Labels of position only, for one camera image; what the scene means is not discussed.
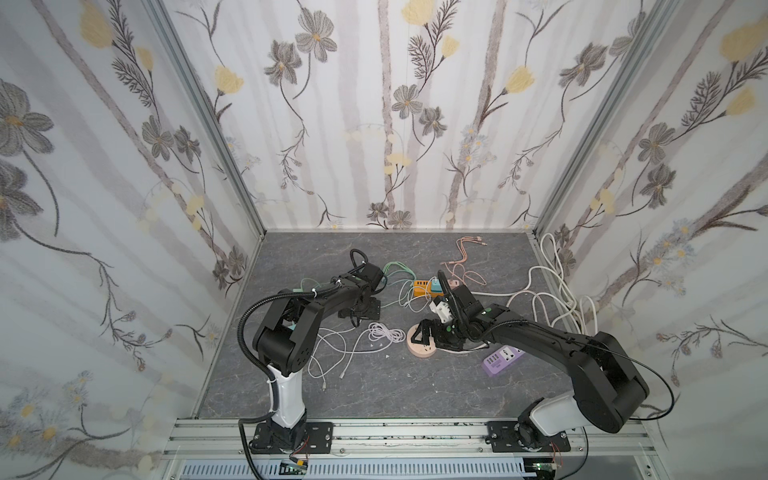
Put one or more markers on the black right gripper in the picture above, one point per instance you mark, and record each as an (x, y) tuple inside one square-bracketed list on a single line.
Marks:
[(434, 327)]

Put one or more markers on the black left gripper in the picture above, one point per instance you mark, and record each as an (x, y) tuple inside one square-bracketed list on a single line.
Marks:
[(365, 306)]

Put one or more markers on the orange power strip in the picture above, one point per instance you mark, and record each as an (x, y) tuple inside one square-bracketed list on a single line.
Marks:
[(421, 288)]

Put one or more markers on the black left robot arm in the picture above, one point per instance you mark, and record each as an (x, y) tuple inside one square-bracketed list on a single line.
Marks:
[(278, 335)]

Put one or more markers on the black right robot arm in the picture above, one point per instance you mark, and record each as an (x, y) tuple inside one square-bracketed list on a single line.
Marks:
[(606, 387)]

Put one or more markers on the purple power strip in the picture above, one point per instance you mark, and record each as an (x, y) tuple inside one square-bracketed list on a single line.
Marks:
[(500, 360)]

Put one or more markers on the pink round power strip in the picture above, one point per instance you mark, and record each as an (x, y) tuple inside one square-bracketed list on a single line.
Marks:
[(420, 345)]

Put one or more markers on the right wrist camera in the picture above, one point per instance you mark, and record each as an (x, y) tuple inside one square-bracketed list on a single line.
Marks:
[(441, 309)]

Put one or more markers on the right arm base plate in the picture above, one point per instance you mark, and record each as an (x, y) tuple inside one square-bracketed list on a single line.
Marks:
[(510, 437)]

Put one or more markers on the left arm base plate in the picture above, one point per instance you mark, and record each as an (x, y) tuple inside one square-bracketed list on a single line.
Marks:
[(305, 438)]

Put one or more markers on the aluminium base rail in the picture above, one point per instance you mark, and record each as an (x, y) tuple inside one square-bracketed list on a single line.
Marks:
[(453, 448)]

